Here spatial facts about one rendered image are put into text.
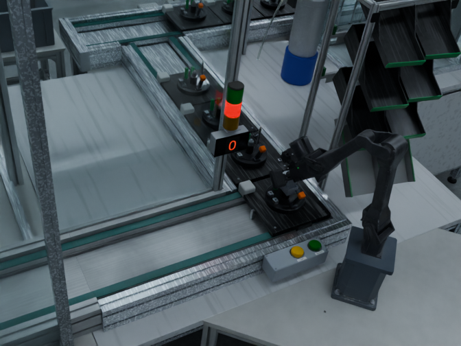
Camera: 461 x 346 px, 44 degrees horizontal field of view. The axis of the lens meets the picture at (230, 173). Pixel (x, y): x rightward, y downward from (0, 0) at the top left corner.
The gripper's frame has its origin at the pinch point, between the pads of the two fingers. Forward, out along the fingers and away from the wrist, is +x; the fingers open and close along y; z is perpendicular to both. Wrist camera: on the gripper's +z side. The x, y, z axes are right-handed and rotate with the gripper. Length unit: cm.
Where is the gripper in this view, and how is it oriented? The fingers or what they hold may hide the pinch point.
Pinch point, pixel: (288, 175)
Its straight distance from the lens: 194.7
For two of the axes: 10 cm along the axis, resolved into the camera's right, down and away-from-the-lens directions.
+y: -8.7, 2.5, -4.2
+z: -2.9, -9.6, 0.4
